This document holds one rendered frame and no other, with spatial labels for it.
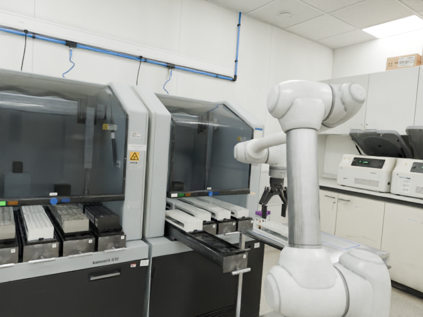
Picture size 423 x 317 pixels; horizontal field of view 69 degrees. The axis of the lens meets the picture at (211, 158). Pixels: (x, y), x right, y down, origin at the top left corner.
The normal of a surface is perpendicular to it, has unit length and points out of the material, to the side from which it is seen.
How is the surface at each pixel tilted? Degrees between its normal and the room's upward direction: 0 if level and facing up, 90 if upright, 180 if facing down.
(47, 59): 90
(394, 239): 90
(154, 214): 90
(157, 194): 90
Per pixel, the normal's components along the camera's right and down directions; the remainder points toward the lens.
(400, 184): -0.82, -0.03
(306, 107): 0.08, -0.07
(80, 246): 0.57, 0.08
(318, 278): 0.22, -0.22
